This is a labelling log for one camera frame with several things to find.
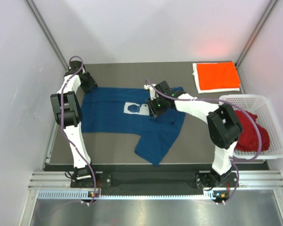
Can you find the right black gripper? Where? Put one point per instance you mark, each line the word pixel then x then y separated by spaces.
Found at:
pixel 154 111

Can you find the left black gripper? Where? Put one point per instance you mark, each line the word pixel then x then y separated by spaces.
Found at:
pixel 92 83

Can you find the blue t shirt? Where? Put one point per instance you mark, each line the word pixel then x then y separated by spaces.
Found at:
pixel 124 110

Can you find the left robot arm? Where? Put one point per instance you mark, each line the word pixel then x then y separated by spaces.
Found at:
pixel 68 115

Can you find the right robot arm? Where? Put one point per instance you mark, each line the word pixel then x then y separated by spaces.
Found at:
pixel 223 124

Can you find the folded orange t shirt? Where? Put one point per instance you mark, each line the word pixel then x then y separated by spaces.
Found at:
pixel 218 76

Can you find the red t shirt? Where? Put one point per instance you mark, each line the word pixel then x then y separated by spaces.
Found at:
pixel 248 140

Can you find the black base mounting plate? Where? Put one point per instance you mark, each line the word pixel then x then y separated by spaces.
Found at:
pixel 143 179

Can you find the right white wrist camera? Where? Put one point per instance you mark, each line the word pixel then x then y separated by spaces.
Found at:
pixel 151 90

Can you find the grey slotted cable duct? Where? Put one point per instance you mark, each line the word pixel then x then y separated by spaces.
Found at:
pixel 88 195

